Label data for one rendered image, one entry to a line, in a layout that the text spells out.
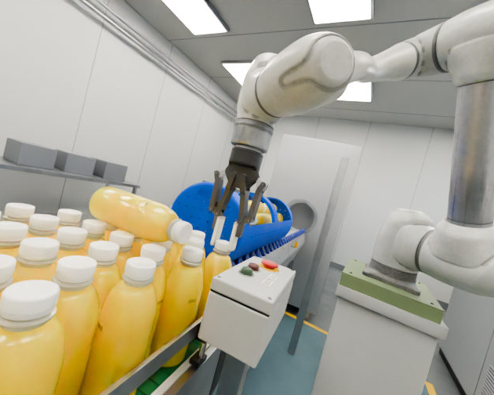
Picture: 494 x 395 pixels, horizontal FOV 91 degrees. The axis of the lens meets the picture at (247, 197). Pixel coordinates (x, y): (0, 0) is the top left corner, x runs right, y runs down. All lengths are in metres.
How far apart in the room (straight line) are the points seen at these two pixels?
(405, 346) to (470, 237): 0.39
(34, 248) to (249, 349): 0.31
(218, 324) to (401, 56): 0.79
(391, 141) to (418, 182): 1.00
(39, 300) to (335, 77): 0.42
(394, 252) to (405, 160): 5.10
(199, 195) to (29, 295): 0.61
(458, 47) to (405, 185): 5.18
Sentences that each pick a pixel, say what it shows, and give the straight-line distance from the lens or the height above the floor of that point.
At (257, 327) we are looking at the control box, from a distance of 0.39.
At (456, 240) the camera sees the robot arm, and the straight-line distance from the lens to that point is 0.90.
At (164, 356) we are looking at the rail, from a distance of 0.45.
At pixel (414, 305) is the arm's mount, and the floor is 1.03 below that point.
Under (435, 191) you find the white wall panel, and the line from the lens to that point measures 6.01.
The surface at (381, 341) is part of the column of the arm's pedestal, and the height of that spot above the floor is 0.87.
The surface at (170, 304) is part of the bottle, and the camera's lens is 0.48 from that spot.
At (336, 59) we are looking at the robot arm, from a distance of 0.41.
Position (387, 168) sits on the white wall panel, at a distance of 5.99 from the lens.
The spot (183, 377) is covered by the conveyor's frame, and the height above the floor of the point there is 0.90.
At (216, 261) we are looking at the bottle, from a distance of 0.57.
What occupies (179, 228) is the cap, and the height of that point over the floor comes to 1.15.
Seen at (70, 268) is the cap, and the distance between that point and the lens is 0.34.
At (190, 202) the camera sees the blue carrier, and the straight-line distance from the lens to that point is 0.83.
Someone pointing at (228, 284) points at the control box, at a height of 1.10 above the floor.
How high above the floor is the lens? 1.24
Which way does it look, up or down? 2 degrees down
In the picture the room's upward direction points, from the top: 15 degrees clockwise
